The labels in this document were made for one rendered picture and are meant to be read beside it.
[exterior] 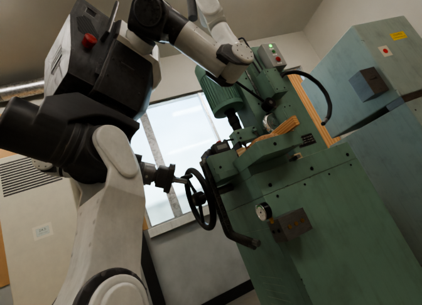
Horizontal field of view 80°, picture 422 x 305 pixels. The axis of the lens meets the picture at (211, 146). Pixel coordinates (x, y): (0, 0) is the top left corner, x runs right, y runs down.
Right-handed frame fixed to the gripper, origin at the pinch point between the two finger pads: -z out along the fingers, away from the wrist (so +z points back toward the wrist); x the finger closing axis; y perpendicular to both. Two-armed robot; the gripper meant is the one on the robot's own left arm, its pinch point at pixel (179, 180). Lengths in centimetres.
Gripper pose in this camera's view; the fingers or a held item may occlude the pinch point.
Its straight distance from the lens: 105.8
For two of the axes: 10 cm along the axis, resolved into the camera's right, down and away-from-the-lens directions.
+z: -9.5, -2.3, -2.2
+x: 2.6, -9.6, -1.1
